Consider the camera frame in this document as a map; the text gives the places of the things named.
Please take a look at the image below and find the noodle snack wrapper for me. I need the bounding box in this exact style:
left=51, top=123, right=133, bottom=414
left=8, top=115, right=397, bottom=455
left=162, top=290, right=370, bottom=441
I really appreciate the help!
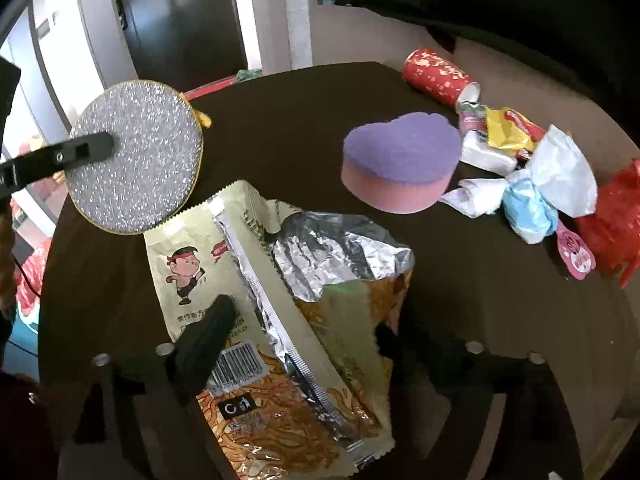
left=144, top=181, right=414, bottom=479

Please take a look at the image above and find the red plastic bag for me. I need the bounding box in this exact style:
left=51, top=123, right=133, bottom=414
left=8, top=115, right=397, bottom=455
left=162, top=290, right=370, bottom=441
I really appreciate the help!
left=576, top=158, right=640, bottom=289

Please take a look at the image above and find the yellow chips bag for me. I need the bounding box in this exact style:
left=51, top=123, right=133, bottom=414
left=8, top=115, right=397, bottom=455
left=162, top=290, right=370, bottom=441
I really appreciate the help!
left=458, top=102, right=546, bottom=160

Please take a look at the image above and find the white paper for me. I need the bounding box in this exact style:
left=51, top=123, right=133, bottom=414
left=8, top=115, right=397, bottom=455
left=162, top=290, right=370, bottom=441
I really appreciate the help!
left=526, top=125, right=598, bottom=218

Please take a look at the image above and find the round silver scouring pad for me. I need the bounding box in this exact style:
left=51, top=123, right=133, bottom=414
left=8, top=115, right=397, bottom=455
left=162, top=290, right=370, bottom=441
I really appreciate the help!
left=65, top=79, right=206, bottom=235

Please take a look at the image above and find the black refrigerator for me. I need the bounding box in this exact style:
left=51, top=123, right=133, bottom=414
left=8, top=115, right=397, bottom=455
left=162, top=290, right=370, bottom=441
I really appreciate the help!
left=117, top=0, right=247, bottom=92

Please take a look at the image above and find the red paper cup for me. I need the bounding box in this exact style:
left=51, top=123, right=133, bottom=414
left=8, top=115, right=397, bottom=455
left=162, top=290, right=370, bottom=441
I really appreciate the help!
left=402, top=48, right=482, bottom=110

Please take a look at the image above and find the black hanging cloth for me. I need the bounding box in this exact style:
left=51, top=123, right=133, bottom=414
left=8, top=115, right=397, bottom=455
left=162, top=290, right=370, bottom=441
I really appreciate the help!
left=332, top=0, right=639, bottom=106

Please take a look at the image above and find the purple pink heart sponge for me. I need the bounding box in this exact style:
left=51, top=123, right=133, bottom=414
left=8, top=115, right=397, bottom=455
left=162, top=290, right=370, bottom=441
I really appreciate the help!
left=341, top=112, right=462, bottom=214

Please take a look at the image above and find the white tissue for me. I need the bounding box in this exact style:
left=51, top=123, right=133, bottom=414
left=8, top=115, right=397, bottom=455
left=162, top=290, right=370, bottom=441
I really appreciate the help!
left=438, top=178, right=508, bottom=219

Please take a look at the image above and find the light blue wrapper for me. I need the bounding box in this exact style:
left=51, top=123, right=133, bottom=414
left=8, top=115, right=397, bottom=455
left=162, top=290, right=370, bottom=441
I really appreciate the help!
left=502, top=169, right=559, bottom=245

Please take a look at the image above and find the pink candy wrapper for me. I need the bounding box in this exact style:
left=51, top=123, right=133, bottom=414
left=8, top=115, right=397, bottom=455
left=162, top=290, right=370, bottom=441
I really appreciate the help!
left=555, top=220, right=596, bottom=281

